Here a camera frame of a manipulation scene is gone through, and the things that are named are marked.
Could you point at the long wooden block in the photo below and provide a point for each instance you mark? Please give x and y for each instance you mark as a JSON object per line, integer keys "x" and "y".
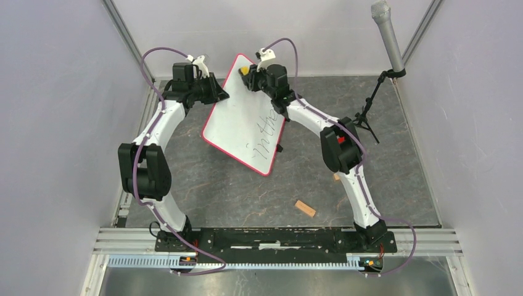
{"x": 304, "y": 208}

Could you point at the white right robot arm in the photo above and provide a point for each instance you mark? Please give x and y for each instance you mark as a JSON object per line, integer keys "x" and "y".
{"x": 341, "y": 148}

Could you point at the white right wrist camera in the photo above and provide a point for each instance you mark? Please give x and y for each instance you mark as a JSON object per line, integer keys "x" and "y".
{"x": 266, "y": 57}

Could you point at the black tripod mic stand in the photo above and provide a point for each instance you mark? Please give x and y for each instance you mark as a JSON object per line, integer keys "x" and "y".
{"x": 361, "y": 119}

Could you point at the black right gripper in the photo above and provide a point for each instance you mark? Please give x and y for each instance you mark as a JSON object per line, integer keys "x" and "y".
{"x": 249, "y": 80}

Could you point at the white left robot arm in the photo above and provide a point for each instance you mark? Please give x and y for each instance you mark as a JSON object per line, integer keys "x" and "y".
{"x": 144, "y": 169}

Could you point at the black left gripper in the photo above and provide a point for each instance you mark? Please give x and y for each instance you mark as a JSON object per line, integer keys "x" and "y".
{"x": 217, "y": 93}

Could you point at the aluminium rail frame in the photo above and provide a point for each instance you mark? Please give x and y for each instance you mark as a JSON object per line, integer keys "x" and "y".
{"x": 429, "y": 261}

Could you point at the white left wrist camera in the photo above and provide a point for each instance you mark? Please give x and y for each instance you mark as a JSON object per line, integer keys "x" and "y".
{"x": 199, "y": 62}

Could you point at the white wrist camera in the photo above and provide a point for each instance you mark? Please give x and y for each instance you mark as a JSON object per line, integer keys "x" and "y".
{"x": 199, "y": 62}
{"x": 266, "y": 57}

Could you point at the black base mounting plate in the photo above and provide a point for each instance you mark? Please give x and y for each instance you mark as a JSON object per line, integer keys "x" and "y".
{"x": 273, "y": 245}

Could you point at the pink framed whiteboard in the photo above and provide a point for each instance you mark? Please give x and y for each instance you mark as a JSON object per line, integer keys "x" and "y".
{"x": 245, "y": 126}

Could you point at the silver microphone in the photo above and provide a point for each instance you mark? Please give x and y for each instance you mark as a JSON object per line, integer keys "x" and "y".
{"x": 381, "y": 14}

